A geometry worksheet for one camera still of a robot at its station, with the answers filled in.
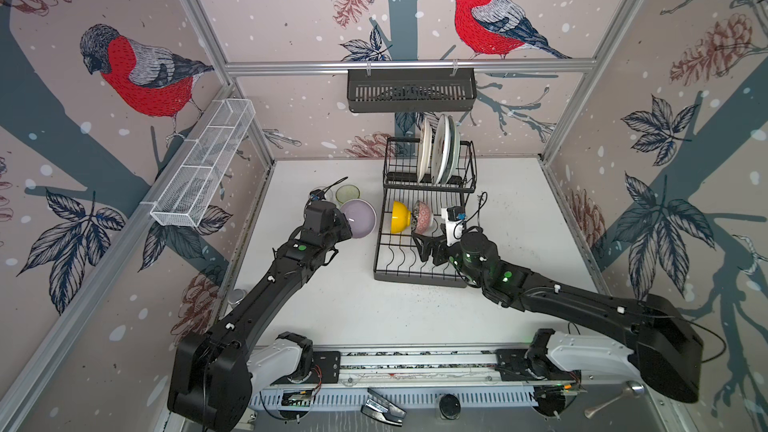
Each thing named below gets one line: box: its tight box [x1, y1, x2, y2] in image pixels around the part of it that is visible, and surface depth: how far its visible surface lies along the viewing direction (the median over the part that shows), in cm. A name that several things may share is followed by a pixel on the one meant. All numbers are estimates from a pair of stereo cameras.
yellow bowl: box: [391, 200, 412, 234], surface depth 94 cm
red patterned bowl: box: [411, 200, 433, 235], surface depth 92 cm
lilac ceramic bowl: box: [340, 198, 377, 239], surface depth 85 cm
